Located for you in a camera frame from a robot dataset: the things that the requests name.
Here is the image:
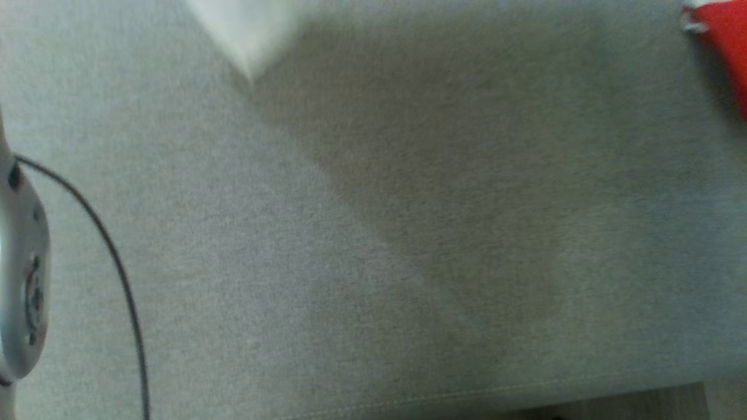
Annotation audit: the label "red mesh shorts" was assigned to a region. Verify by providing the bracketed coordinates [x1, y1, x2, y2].
[680, 0, 747, 120]

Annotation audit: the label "grey fabric sofa seat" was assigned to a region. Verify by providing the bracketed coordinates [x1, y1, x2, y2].
[0, 0, 747, 420]

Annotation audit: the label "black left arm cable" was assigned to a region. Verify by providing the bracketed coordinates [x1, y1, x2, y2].
[13, 155, 151, 420]

